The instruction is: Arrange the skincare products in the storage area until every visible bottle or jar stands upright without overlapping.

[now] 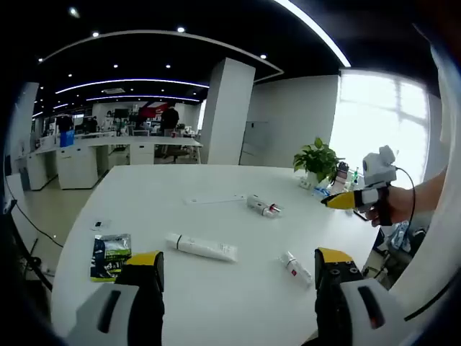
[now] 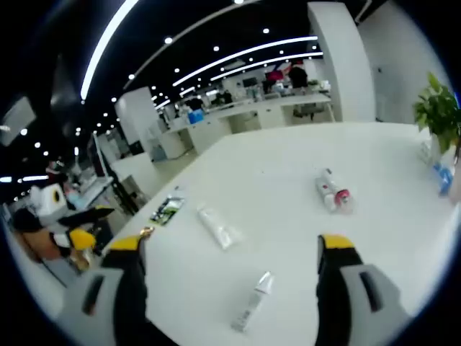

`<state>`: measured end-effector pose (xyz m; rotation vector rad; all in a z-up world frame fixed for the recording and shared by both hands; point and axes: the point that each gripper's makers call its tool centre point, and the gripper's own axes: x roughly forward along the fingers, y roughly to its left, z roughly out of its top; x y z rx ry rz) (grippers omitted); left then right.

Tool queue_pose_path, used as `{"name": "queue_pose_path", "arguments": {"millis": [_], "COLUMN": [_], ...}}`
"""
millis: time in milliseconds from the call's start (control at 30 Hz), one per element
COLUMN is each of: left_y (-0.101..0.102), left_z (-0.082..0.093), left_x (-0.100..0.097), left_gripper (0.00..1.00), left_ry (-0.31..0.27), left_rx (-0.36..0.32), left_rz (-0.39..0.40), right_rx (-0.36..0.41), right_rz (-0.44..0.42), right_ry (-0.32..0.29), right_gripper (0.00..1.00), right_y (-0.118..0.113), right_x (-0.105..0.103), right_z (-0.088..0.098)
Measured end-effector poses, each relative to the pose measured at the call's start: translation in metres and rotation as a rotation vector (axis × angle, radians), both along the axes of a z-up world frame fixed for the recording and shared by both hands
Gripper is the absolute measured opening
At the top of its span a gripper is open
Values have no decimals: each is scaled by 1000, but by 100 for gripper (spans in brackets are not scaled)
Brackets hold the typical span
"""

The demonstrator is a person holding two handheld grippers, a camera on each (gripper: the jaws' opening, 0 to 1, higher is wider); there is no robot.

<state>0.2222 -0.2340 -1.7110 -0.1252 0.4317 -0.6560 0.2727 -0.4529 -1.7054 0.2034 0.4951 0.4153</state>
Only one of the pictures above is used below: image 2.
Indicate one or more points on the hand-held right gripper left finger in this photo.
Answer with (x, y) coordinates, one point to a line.
(126, 288)

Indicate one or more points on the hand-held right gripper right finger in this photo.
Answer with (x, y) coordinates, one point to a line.
(335, 288)

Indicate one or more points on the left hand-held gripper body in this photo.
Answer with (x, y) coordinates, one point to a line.
(47, 200)

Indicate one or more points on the white skincare bottle clear cap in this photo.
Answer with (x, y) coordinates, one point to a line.
(327, 182)

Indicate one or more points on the white skincare tube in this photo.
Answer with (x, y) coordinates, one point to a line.
(218, 227)

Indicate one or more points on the blue storage bin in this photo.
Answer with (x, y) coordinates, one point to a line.
(195, 116)

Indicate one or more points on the small gold sachet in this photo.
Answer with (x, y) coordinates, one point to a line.
(146, 232)

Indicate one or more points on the green sachet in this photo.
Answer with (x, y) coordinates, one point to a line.
(167, 210)

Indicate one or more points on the grey hanging panel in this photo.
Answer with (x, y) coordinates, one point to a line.
(19, 119)

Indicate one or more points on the blue and white box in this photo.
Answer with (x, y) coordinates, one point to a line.
(443, 174)

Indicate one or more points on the white power socket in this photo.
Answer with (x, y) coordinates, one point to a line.
(425, 152)

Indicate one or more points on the curved ceiling light strip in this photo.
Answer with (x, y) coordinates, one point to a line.
(104, 43)

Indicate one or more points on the long white counter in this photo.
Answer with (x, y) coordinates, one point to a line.
(252, 111)

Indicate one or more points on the green potted plant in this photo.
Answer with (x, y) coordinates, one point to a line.
(437, 108)

